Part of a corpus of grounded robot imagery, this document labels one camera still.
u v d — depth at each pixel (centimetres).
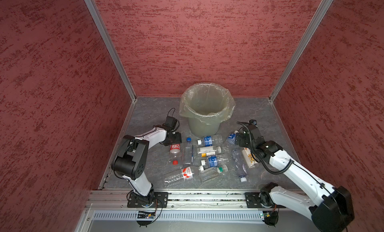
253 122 72
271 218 70
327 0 71
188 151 89
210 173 82
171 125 77
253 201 74
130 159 47
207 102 96
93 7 73
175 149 88
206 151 89
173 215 77
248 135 61
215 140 90
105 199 76
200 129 98
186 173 77
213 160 82
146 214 72
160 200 75
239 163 86
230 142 93
